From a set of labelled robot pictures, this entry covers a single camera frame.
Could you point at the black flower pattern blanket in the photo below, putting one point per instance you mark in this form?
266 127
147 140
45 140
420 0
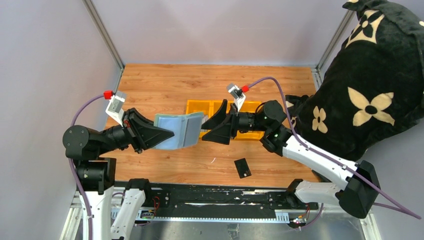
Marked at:
373 88

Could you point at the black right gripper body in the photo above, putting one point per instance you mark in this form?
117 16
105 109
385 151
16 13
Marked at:
233 121

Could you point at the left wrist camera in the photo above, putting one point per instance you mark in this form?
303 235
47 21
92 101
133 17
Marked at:
114 108

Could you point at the yellow plastic bin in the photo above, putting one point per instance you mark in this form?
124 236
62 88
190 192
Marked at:
250 107
216 104
204 106

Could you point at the black credit card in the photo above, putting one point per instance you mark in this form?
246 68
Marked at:
242 168

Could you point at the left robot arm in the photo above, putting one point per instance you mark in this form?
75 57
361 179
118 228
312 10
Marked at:
95 174

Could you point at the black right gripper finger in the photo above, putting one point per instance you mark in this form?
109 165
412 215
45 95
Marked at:
220 116
220 134

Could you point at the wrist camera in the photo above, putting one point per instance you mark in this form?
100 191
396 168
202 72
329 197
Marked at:
114 108
237 94

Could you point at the yellow plastic bin right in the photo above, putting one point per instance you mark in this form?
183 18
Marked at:
250 107

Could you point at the yellow plastic bin left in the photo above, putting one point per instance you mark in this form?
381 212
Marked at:
204 106

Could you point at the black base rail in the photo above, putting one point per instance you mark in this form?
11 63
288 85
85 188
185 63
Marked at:
219 202

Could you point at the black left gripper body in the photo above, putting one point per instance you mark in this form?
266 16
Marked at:
131 129

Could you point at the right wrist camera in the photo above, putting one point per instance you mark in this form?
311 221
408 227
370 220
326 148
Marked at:
237 94

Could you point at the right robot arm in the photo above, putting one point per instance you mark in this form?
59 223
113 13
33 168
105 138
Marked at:
352 186

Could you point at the yellow plastic bin middle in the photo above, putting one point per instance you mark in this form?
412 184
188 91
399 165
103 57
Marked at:
216 104

